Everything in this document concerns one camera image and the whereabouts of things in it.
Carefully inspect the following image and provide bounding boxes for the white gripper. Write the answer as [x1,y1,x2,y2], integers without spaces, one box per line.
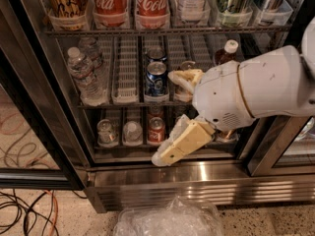
[152,61,255,167]

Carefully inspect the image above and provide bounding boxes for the clear water bottle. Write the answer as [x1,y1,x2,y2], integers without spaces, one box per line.
[78,37,103,69]
[67,47,106,106]

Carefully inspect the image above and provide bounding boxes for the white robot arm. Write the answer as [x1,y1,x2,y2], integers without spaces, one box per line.
[152,19,315,167]

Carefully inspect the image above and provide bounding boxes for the copper can middle shelf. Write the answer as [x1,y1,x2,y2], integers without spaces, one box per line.
[175,61,196,97]

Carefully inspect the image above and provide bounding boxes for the copper can shelf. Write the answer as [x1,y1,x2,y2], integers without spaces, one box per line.
[217,130,237,143]
[175,61,196,97]

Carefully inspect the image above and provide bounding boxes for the copper can bottom shelf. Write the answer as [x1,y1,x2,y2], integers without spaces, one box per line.
[217,130,237,143]

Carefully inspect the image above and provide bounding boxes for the empty white shelf tray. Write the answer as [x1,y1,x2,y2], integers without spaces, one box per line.
[111,37,139,104]

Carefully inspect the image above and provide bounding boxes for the brown tea bottle white cap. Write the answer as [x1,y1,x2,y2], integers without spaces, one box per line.
[214,39,238,65]

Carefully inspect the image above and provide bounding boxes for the silver can bottom shelf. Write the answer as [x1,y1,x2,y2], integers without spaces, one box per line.
[97,119,117,145]

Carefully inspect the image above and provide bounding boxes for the stainless fridge base grille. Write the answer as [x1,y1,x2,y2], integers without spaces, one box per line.
[85,162,315,213]

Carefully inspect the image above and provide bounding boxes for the right glass fridge door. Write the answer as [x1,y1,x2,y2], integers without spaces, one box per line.
[247,116,315,177]

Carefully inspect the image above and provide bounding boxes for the glass fridge door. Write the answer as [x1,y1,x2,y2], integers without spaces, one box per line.
[247,116,315,177]
[0,0,87,190]

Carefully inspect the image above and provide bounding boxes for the white label bottle top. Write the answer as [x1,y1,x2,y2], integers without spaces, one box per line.
[177,0,205,22]

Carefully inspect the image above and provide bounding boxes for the left glass fridge door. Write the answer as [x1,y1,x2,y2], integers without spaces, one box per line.
[0,0,87,190]

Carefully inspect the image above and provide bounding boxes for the gold can top shelf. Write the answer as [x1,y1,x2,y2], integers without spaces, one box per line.
[42,0,91,19]

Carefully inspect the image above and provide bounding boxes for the rear red can bottom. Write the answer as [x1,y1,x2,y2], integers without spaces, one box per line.
[148,106,164,119]

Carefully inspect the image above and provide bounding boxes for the front blue Pepsi can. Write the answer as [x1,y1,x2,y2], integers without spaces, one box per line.
[146,62,167,96]

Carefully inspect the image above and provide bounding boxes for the blue pepsi can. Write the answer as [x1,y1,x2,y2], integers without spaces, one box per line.
[146,47,167,63]
[146,62,167,96]

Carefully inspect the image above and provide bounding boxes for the red Coca-Cola can bottom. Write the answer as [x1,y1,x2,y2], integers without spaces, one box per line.
[148,117,165,143]

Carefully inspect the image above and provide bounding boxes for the rear blue Pepsi can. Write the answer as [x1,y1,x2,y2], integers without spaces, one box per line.
[146,47,167,63]

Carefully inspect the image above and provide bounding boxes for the clear plastic bag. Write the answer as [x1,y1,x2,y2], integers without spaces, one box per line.
[113,197,224,236]

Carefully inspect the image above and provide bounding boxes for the right Coca-Cola can top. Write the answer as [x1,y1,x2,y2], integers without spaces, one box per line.
[136,0,169,18]

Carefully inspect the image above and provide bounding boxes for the left Coca-Cola can top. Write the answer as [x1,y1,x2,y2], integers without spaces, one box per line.
[94,0,127,27]

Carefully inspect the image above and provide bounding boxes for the orange cable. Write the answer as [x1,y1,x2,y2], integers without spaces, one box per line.
[42,189,60,236]

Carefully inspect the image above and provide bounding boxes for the black cables on floor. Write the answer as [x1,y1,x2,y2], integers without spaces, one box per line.
[0,189,60,236]

